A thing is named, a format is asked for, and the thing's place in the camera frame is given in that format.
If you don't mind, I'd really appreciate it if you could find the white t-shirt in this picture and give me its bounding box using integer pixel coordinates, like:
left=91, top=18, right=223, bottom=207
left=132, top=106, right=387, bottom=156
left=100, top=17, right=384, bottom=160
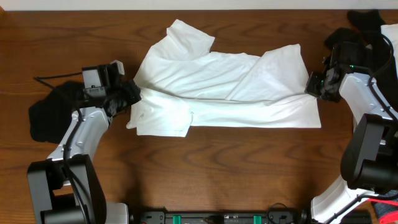
left=127, top=20, right=321, bottom=137

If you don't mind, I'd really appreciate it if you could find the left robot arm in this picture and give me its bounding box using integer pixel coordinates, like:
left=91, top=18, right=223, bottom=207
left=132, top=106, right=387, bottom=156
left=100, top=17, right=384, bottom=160
left=27, top=60, right=141, bottom=224

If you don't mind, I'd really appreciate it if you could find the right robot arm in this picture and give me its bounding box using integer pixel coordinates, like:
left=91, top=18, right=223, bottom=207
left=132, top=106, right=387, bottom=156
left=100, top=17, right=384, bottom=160
left=300, top=41, right=397, bottom=223

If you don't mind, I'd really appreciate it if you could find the dark navy garment pile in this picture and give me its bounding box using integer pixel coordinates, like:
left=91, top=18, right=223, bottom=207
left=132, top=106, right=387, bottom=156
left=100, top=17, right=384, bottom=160
left=325, top=10, right=397, bottom=110

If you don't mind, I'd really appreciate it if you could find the folded black garment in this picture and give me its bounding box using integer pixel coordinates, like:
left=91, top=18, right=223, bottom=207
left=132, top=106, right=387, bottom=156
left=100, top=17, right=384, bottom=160
left=28, top=81, right=84, bottom=144

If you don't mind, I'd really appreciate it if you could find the white garment under pile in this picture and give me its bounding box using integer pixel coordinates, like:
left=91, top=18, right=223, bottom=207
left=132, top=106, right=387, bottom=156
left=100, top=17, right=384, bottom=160
left=381, top=24, right=398, bottom=63

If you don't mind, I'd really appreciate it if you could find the pink trimmed knit item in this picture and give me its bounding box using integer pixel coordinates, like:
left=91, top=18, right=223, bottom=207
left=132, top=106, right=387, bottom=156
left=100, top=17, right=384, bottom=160
left=369, top=199, right=397, bottom=224

